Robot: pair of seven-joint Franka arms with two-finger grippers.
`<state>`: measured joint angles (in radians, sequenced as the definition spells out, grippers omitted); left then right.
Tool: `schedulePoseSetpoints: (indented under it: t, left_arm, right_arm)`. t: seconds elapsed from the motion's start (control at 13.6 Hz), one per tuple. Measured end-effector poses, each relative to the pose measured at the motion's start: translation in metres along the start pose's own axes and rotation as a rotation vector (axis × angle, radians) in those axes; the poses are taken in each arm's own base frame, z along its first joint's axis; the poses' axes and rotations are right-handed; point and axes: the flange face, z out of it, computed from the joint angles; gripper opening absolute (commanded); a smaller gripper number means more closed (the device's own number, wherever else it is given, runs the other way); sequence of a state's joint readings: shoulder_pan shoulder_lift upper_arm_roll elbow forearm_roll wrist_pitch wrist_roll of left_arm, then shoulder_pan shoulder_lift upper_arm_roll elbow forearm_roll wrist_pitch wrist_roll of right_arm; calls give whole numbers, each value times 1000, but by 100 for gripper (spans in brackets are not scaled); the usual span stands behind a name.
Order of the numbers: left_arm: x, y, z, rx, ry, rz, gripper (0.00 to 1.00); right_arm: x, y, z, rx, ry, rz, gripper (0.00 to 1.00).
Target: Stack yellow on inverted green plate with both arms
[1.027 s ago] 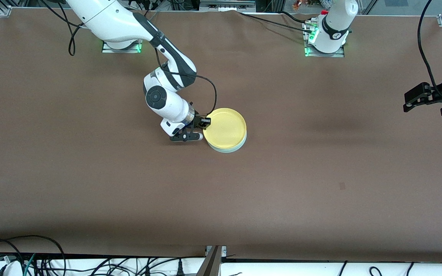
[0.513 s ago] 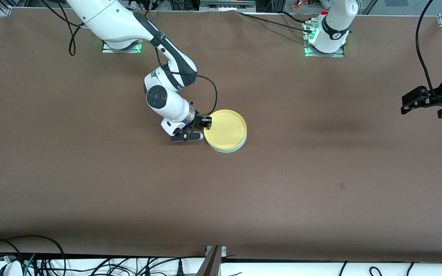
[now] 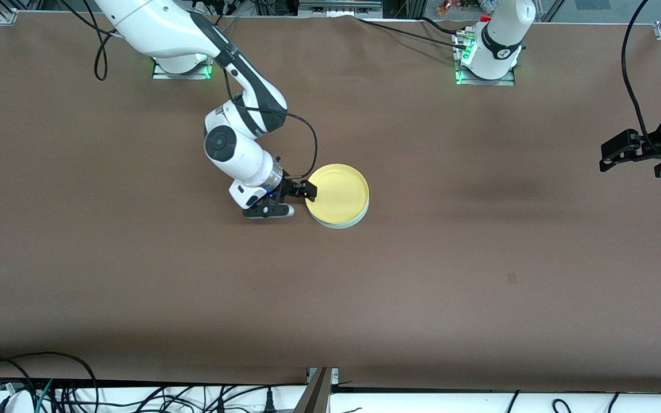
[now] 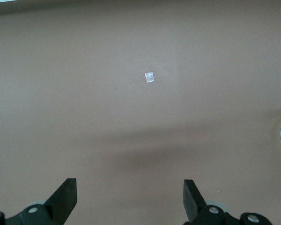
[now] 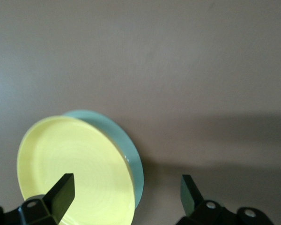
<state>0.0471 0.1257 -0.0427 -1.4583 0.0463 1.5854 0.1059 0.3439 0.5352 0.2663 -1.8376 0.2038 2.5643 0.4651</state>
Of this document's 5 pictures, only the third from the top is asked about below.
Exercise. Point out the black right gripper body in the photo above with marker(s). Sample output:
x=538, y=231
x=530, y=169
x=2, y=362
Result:
x=290, y=187

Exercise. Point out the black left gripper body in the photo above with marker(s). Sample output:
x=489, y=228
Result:
x=650, y=145

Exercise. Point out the yellow round plate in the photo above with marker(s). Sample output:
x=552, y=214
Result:
x=339, y=194

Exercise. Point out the pale green round plate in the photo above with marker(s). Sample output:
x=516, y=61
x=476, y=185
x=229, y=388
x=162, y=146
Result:
x=342, y=226

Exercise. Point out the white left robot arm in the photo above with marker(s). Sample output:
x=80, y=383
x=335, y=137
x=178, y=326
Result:
x=500, y=34

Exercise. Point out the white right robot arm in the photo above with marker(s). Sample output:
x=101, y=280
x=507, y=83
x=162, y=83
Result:
x=233, y=146

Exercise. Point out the brown table mat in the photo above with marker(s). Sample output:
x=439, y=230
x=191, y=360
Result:
x=330, y=315

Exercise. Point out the black power plug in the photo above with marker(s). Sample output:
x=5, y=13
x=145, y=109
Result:
x=269, y=404

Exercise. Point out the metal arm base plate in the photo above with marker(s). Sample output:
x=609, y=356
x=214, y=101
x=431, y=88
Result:
x=181, y=74
x=485, y=82

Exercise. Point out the aluminium frame profile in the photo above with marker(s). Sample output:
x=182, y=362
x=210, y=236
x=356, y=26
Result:
x=316, y=396

